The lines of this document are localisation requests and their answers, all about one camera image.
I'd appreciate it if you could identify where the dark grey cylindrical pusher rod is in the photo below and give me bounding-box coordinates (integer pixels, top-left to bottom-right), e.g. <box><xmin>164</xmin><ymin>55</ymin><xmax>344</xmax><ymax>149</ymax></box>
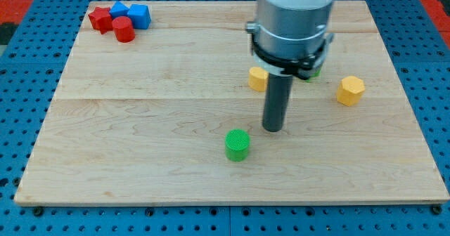
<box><xmin>262</xmin><ymin>74</ymin><xmax>293</xmax><ymax>132</ymax></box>

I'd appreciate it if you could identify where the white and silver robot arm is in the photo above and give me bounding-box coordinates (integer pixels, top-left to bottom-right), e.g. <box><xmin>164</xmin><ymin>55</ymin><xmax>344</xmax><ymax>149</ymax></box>
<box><xmin>245</xmin><ymin>0</ymin><xmax>334</xmax><ymax>132</ymax></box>

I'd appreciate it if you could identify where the green block behind arm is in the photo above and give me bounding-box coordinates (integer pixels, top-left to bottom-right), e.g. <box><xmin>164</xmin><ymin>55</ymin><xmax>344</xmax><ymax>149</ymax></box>
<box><xmin>305</xmin><ymin>67</ymin><xmax>321</xmax><ymax>82</ymax></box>

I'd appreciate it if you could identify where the yellow hexagon block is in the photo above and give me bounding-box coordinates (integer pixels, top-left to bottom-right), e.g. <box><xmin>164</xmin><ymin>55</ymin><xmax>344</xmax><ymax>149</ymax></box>
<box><xmin>335</xmin><ymin>76</ymin><xmax>365</xmax><ymax>106</ymax></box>

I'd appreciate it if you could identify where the yellow block behind rod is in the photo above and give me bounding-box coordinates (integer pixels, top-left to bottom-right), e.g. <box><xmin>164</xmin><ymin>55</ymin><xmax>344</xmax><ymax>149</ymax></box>
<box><xmin>247</xmin><ymin>67</ymin><xmax>269</xmax><ymax>92</ymax></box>

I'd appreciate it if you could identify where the green cylinder block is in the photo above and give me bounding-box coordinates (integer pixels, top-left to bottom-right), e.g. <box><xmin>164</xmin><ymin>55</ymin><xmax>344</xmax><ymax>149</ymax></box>
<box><xmin>224</xmin><ymin>129</ymin><xmax>250</xmax><ymax>162</ymax></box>

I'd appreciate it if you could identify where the light wooden board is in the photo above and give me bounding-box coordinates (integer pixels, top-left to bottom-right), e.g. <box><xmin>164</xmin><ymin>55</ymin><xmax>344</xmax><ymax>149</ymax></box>
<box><xmin>14</xmin><ymin>1</ymin><xmax>449</xmax><ymax>207</ymax></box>

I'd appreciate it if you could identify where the blue cube block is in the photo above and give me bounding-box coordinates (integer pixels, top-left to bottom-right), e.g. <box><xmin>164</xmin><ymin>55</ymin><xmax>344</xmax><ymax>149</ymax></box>
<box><xmin>127</xmin><ymin>4</ymin><xmax>151</xmax><ymax>30</ymax></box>

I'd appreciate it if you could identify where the red cylinder block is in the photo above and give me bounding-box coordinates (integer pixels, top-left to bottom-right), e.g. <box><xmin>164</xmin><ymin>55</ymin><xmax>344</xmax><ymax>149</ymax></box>
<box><xmin>112</xmin><ymin>16</ymin><xmax>135</xmax><ymax>43</ymax></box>

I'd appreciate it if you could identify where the blue pentagon block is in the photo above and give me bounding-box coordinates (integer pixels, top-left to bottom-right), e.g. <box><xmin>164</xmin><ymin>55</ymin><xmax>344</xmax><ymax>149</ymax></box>
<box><xmin>109</xmin><ymin>1</ymin><xmax>129</xmax><ymax>19</ymax></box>

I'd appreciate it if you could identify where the red star block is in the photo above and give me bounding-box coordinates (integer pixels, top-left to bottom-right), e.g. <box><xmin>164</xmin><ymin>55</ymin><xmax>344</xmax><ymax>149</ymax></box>
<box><xmin>88</xmin><ymin>7</ymin><xmax>113</xmax><ymax>34</ymax></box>

